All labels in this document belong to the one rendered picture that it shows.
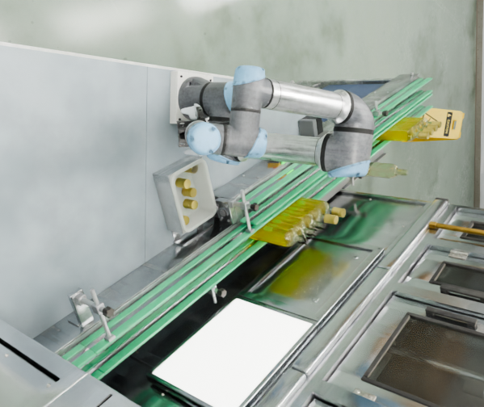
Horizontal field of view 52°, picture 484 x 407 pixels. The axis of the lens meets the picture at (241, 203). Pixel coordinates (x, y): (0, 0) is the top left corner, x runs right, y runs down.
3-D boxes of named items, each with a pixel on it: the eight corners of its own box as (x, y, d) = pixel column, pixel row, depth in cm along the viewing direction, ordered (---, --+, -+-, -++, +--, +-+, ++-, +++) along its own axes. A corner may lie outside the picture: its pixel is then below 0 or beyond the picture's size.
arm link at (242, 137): (271, 114, 119) (226, 108, 117) (266, 160, 121) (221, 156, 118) (263, 115, 127) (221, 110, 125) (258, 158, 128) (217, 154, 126)
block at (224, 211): (217, 223, 187) (232, 226, 182) (212, 200, 183) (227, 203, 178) (224, 219, 189) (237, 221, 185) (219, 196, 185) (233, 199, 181)
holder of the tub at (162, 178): (171, 243, 179) (187, 247, 174) (152, 174, 167) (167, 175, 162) (203, 221, 190) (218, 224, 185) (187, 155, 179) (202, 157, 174)
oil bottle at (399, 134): (373, 140, 263) (426, 143, 245) (372, 129, 260) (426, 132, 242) (377, 136, 266) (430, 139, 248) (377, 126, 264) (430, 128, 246)
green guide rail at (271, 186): (236, 204, 182) (253, 207, 177) (236, 202, 182) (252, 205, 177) (418, 79, 297) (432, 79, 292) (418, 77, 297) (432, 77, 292)
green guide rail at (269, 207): (240, 222, 186) (256, 225, 180) (239, 220, 185) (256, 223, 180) (419, 91, 300) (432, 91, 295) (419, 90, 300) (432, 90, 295)
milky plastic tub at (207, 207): (168, 231, 176) (185, 235, 171) (152, 173, 167) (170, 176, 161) (201, 209, 187) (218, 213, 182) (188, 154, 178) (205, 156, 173)
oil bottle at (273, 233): (246, 238, 191) (292, 249, 177) (244, 225, 188) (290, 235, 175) (255, 231, 194) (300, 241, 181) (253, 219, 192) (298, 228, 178)
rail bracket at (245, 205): (233, 230, 183) (259, 236, 175) (224, 189, 176) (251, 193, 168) (237, 226, 185) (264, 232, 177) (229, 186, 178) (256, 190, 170)
